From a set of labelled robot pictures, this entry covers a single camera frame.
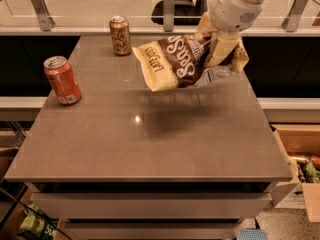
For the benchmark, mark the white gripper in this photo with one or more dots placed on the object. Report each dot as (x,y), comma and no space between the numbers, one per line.
(230,13)

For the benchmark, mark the brown sea salt chip bag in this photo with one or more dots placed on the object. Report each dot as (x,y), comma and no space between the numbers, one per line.
(178,62)

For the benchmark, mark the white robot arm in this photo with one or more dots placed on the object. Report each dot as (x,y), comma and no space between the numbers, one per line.
(238,58)

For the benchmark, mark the orange soda can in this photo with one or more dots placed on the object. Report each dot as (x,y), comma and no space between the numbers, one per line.
(120,35)

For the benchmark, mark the red soda can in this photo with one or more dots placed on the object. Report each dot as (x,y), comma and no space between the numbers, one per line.
(61,77)

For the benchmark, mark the green snack bag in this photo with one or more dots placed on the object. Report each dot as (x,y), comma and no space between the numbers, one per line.
(35,226)

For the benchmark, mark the black office chair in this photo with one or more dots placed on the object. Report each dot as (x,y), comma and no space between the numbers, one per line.
(188,12)

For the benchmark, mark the cardboard box with items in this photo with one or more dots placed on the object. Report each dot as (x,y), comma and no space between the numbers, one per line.
(300,145)

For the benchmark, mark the blue mesh object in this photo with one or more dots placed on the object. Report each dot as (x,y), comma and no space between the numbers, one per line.
(252,234)

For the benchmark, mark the grey table drawer unit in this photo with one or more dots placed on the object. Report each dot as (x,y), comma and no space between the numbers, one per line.
(152,216)

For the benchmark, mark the middle metal railing bracket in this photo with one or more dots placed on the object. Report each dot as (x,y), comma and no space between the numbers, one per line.
(168,15)

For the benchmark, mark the metal railing bracket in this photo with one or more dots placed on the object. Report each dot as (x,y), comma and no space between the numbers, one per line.
(168,15)
(292,20)
(45,20)

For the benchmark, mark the right metal railing bracket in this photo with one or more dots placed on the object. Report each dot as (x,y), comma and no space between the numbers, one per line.
(292,20)

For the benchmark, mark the left metal railing bracket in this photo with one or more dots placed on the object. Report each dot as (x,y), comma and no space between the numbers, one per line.
(45,20)

